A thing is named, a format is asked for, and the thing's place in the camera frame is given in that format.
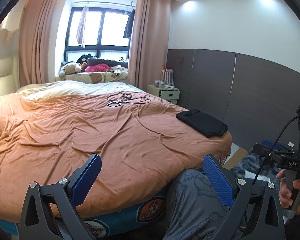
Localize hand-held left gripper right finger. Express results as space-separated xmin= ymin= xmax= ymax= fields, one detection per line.
xmin=202 ymin=154 xmax=285 ymax=240

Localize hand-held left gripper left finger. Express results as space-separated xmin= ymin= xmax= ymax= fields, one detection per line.
xmin=19 ymin=154 xmax=102 ymax=240

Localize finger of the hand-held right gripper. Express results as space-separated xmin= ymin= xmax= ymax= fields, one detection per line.
xmin=252 ymin=144 xmax=278 ymax=157
xmin=262 ymin=139 xmax=283 ymax=150

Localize black pants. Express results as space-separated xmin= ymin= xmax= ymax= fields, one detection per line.
xmin=176 ymin=109 xmax=229 ymax=138

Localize person's right hand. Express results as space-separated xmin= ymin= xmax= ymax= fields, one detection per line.
xmin=276 ymin=169 xmax=300 ymax=215

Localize grey shaggy rug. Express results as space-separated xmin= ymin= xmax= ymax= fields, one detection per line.
xmin=230 ymin=147 xmax=298 ymax=180

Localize person's grey pyjama legs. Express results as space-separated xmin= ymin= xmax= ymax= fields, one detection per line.
xmin=162 ymin=169 xmax=265 ymax=240

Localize orange blanket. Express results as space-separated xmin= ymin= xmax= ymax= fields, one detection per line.
xmin=0 ymin=90 xmax=232 ymax=220

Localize blue cartoon bed sheet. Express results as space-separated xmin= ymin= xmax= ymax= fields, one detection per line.
xmin=0 ymin=155 xmax=230 ymax=235

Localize cream white bed sheet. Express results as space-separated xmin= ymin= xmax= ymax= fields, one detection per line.
xmin=16 ymin=81 xmax=140 ymax=100

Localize pale green nightstand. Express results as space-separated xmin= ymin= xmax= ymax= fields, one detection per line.
xmin=147 ymin=84 xmax=180 ymax=104

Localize pink cloth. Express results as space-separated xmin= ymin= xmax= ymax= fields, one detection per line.
xmin=84 ymin=64 xmax=110 ymax=73

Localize beige plush toy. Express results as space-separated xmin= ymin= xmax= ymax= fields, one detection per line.
xmin=59 ymin=62 xmax=82 ymax=77

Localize black plush toy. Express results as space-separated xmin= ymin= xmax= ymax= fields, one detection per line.
xmin=76 ymin=54 xmax=98 ymax=64

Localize cream bed headboard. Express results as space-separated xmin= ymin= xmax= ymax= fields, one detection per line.
xmin=0 ymin=55 xmax=20 ymax=98

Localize pink curtain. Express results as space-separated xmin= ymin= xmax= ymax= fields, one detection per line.
xmin=19 ymin=0 xmax=73 ymax=88
xmin=127 ymin=0 xmax=172 ymax=92

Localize hanging patterned garment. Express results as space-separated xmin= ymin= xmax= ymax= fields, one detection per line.
xmin=76 ymin=5 xmax=87 ymax=48

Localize black framed window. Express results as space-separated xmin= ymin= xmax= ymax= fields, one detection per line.
xmin=65 ymin=8 xmax=135 ymax=63

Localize hanging black garment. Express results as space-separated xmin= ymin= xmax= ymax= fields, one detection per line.
xmin=123 ymin=9 xmax=135 ymax=38

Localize hanging white cloth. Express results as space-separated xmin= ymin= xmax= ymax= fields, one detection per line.
xmin=0 ymin=0 xmax=25 ymax=40

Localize metal clothes rod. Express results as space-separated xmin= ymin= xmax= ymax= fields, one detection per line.
xmin=74 ymin=0 xmax=136 ymax=7

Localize white wire rack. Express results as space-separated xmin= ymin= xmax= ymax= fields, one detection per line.
xmin=161 ymin=64 xmax=175 ymax=88

